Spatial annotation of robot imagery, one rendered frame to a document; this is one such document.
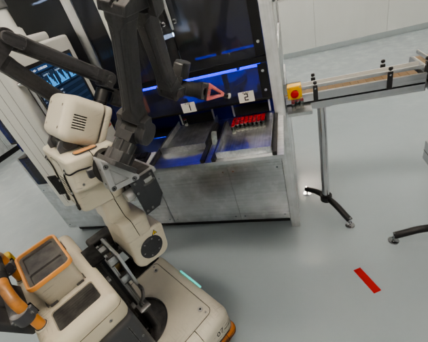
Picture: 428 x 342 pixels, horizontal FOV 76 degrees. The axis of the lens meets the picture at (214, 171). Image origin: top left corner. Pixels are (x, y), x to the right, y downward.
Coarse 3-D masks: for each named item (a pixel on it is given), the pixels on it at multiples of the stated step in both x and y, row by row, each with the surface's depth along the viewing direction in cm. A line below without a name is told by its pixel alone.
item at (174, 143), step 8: (216, 120) 164; (176, 128) 170; (184, 128) 171; (192, 128) 168; (200, 128) 164; (208, 128) 162; (168, 136) 159; (176, 136) 164; (184, 136) 161; (192, 136) 158; (200, 136) 155; (208, 136) 146; (168, 144) 158; (176, 144) 156; (184, 144) 153; (192, 144) 143; (200, 144) 141; (168, 152) 148; (176, 152) 147
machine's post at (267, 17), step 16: (272, 16) 124; (272, 32) 128; (272, 48) 132; (272, 64) 136; (272, 80) 141; (272, 96) 146; (288, 128) 159; (288, 144) 160; (288, 160) 167; (288, 176) 174; (288, 192) 181
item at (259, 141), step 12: (228, 132) 150; (240, 132) 146; (252, 132) 143; (264, 132) 139; (228, 144) 139; (240, 144) 136; (252, 144) 133; (264, 144) 130; (216, 156) 130; (228, 156) 129
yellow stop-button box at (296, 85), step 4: (288, 84) 144; (292, 84) 142; (296, 84) 141; (300, 84) 140; (288, 88) 141; (292, 88) 140; (296, 88) 140; (300, 88) 140; (288, 92) 142; (300, 92) 141; (288, 96) 143; (300, 96) 142
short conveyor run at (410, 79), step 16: (384, 64) 147; (400, 64) 142; (416, 64) 141; (320, 80) 155; (336, 80) 147; (352, 80) 145; (368, 80) 146; (384, 80) 140; (400, 80) 139; (416, 80) 137; (304, 96) 153; (320, 96) 151; (336, 96) 150; (352, 96) 148; (368, 96) 146; (384, 96) 145
